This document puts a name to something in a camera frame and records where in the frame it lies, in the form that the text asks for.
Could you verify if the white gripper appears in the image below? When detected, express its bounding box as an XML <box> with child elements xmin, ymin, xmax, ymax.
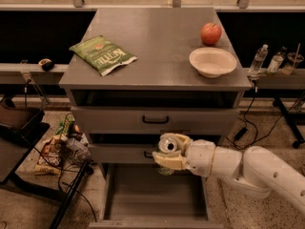
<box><xmin>152</xmin><ymin>133</ymin><xmax>216</xmax><ymax>177</ymax></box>

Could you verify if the green soda can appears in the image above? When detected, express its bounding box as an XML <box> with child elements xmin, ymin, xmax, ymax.
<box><xmin>155</xmin><ymin>137</ymin><xmax>181</xmax><ymax>176</ymax></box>

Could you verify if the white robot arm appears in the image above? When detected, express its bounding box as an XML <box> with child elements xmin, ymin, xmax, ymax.
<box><xmin>152</xmin><ymin>133</ymin><xmax>305</xmax><ymax>214</ymax></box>

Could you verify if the grey open bottom drawer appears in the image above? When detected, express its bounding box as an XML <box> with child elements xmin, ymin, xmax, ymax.
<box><xmin>89</xmin><ymin>164</ymin><xmax>224</xmax><ymax>229</ymax></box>

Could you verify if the grey middle drawer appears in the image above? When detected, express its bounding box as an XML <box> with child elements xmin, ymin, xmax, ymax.
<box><xmin>89</xmin><ymin>144</ymin><xmax>157</xmax><ymax>164</ymax></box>

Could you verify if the grey drawer cabinet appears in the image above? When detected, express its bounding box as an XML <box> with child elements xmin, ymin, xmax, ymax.
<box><xmin>58</xmin><ymin>6</ymin><xmax>252</xmax><ymax>183</ymax></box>

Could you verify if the grey top drawer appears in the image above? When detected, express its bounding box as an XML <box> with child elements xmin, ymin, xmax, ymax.
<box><xmin>71</xmin><ymin>107</ymin><xmax>239</xmax><ymax>135</ymax></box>

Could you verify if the white paper bowl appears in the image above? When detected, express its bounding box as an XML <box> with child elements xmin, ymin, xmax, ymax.
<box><xmin>189</xmin><ymin>47</ymin><xmax>237</xmax><ymax>78</ymax></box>

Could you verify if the crumpled plastic bottle on floor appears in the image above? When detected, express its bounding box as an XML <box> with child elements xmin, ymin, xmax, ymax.
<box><xmin>60</xmin><ymin>135</ymin><xmax>92</xmax><ymax>164</ymax></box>

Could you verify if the green snack packet on floor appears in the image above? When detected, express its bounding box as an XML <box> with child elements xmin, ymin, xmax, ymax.
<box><xmin>56</xmin><ymin>114</ymin><xmax>74</xmax><ymax>135</ymax></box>

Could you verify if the red apple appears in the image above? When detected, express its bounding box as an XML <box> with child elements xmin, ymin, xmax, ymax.
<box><xmin>200</xmin><ymin>23</ymin><xmax>222</xmax><ymax>45</ymax></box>

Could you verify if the black rolling stand leg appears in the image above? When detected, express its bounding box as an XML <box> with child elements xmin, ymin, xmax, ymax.
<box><xmin>273</xmin><ymin>94</ymin><xmax>305</xmax><ymax>149</ymax></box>

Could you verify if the green Kettle chips bag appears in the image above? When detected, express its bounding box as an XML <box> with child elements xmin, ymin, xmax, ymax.
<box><xmin>70</xmin><ymin>35</ymin><xmax>137</xmax><ymax>76</ymax></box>

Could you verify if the clear plastic water bottle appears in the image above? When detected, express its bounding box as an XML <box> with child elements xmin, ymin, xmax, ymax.
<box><xmin>248</xmin><ymin>44</ymin><xmax>268</xmax><ymax>80</ymax></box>

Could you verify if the snack bag on floor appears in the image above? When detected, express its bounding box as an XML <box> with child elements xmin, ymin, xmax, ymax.
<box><xmin>33</xmin><ymin>135</ymin><xmax>63</xmax><ymax>176</ymax></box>

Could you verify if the plastic cup with straw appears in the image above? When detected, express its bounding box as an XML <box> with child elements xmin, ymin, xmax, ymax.
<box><xmin>281</xmin><ymin>45</ymin><xmax>304</xmax><ymax>75</ymax></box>

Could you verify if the black yellow tape measure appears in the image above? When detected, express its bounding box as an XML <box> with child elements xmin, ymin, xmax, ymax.
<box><xmin>38</xmin><ymin>58</ymin><xmax>54</xmax><ymax>72</ymax></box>

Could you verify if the black power cable adapter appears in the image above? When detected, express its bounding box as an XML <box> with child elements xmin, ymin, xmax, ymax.
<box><xmin>225</xmin><ymin>83</ymin><xmax>284</xmax><ymax>152</ymax></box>

